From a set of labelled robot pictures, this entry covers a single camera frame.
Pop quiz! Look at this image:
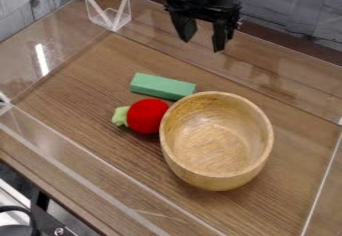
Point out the black metal table frame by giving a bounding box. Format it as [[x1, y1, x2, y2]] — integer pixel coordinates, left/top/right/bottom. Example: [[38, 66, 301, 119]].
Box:
[[31, 188, 89, 236]]

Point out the clear acrylic enclosure wall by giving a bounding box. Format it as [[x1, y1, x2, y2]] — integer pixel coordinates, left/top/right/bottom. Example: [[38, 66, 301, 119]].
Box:
[[0, 0, 342, 236]]

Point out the black cable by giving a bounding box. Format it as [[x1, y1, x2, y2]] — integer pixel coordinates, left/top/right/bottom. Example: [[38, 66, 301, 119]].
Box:
[[0, 206, 42, 236]]

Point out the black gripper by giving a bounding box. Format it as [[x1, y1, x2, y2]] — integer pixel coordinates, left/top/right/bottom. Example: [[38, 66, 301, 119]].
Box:
[[165, 0, 242, 52]]

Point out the clear acrylic corner bracket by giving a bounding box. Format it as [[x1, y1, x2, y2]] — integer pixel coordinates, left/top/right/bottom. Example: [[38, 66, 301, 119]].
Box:
[[85, 0, 131, 32]]

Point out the red plush fruit green stem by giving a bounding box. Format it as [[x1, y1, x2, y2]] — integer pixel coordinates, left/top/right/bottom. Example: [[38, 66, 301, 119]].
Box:
[[113, 98, 170, 135]]

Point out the wooden bowl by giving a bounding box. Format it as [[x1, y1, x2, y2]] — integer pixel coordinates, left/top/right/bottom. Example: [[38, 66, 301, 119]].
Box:
[[160, 91, 274, 191]]

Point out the green foam block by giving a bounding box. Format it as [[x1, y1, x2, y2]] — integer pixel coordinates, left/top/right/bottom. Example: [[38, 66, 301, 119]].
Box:
[[130, 73, 197, 100]]

